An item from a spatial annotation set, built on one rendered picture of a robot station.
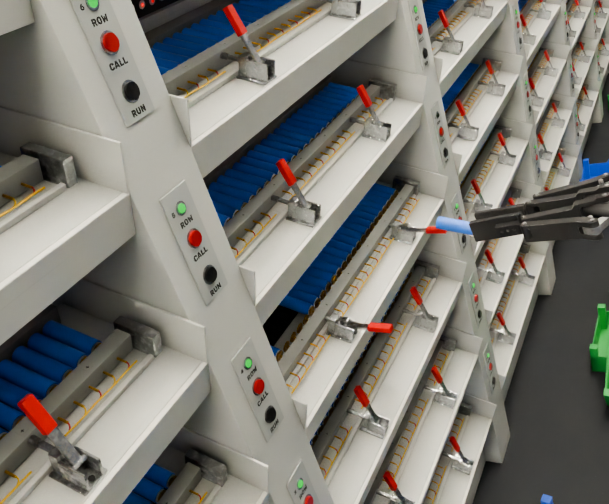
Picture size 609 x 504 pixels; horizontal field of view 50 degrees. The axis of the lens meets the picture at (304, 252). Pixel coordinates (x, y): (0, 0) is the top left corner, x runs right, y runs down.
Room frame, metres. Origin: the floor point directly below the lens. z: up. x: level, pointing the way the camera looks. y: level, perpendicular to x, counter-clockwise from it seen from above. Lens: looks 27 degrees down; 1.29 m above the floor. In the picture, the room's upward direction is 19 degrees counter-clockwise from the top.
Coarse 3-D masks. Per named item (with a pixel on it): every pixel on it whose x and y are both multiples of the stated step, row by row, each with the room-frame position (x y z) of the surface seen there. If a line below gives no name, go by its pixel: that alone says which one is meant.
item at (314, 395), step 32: (416, 192) 1.12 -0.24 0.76; (416, 224) 1.04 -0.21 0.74; (352, 256) 0.96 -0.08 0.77; (384, 256) 0.96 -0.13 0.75; (416, 256) 1.00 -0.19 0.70; (384, 288) 0.88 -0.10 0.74; (320, 352) 0.76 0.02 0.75; (352, 352) 0.75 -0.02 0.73; (320, 384) 0.70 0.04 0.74; (320, 416) 0.67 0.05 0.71
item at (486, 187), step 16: (496, 128) 1.70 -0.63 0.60; (512, 128) 1.70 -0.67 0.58; (528, 128) 1.67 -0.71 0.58; (496, 144) 1.66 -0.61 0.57; (512, 144) 1.66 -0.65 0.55; (480, 160) 1.54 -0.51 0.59; (496, 160) 1.57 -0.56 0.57; (512, 160) 1.55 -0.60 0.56; (480, 176) 1.51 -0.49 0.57; (496, 176) 1.50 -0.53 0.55; (512, 176) 1.51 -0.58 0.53; (464, 192) 1.40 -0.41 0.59; (480, 192) 1.42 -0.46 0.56; (496, 192) 1.43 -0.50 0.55; (464, 208) 1.37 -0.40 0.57; (480, 208) 1.34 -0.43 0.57
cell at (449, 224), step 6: (438, 216) 0.81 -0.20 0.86; (438, 222) 0.80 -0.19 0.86; (444, 222) 0.80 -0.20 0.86; (450, 222) 0.79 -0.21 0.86; (456, 222) 0.79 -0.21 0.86; (462, 222) 0.79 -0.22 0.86; (468, 222) 0.78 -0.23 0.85; (438, 228) 0.80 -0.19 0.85; (444, 228) 0.80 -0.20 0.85; (450, 228) 0.79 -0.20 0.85; (456, 228) 0.79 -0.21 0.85; (462, 228) 0.78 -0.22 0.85; (468, 228) 0.78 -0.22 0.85; (468, 234) 0.78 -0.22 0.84
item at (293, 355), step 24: (408, 192) 1.10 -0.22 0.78; (384, 216) 1.03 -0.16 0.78; (408, 216) 1.05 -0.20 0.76; (360, 264) 0.91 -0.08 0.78; (336, 288) 0.85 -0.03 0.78; (360, 288) 0.87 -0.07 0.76; (312, 336) 0.76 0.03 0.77; (288, 360) 0.72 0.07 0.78; (312, 360) 0.73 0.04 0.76; (288, 384) 0.69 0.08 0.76
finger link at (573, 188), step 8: (600, 176) 0.73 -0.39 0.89; (608, 176) 0.72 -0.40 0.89; (576, 184) 0.74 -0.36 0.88; (584, 184) 0.73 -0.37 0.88; (592, 184) 0.72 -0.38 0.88; (544, 192) 0.76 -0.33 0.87; (552, 192) 0.75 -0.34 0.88; (560, 192) 0.74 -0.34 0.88; (568, 192) 0.74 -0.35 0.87; (576, 192) 0.73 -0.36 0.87
